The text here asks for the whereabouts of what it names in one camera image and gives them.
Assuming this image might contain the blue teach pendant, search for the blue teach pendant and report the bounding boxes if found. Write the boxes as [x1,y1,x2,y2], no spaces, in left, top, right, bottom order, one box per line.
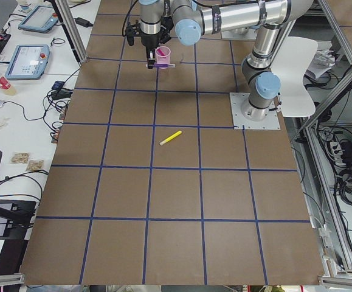
[5,44,50,80]
[18,5,58,33]

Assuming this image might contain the yellow highlighter pen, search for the yellow highlighter pen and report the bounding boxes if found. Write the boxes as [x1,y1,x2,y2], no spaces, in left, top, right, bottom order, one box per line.
[159,130,182,146]

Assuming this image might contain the pink pen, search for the pink pen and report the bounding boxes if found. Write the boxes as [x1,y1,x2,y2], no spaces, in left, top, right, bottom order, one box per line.
[157,50,167,57]

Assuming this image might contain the black monitor stand base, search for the black monitor stand base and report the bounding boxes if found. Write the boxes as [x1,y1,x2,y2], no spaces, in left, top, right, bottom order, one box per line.
[0,200,36,240]

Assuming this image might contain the brown paper table mat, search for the brown paper table mat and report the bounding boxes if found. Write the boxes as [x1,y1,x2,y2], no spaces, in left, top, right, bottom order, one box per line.
[21,1,323,286]

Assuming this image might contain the purple pen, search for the purple pen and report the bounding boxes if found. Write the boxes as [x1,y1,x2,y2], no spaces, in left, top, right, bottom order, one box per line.
[146,63,176,69]

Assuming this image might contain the aluminium frame post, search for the aluminium frame post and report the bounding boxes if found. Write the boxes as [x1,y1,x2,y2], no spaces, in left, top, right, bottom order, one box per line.
[50,0,88,64]

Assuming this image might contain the snack bag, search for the snack bag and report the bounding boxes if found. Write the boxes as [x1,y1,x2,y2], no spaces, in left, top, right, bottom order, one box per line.
[26,159,44,172]
[10,152,30,164]

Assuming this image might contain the black power adapter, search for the black power adapter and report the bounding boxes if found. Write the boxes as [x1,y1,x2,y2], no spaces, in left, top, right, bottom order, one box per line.
[74,17,93,27]

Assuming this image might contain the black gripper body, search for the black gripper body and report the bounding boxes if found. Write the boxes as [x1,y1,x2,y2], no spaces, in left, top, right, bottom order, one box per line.
[125,18,172,61]

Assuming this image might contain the white plastic chair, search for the white plastic chair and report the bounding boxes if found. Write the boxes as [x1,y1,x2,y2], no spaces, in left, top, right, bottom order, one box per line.
[271,36,317,117]

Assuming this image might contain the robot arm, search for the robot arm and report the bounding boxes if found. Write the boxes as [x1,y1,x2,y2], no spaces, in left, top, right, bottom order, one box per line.
[122,0,312,121]

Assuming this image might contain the bottle with red cap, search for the bottle with red cap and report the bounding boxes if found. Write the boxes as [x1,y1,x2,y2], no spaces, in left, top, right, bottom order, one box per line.
[0,72,16,96]

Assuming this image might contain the far blue teach pendant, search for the far blue teach pendant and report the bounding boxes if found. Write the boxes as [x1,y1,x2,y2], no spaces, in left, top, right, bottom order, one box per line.
[18,5,58,33]

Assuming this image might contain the pink mesh cup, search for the pink mesh cup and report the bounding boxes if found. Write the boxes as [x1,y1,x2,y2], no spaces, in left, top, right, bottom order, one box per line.
[155,46,171,64]

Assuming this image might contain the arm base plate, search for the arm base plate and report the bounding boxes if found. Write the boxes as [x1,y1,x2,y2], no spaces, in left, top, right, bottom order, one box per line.
[221,27,257,41]
[230,92,280,130]

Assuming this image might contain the near blue teach pendant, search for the near blue teach pendant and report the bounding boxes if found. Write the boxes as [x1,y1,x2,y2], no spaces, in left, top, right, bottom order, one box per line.
[5,44,50,80]

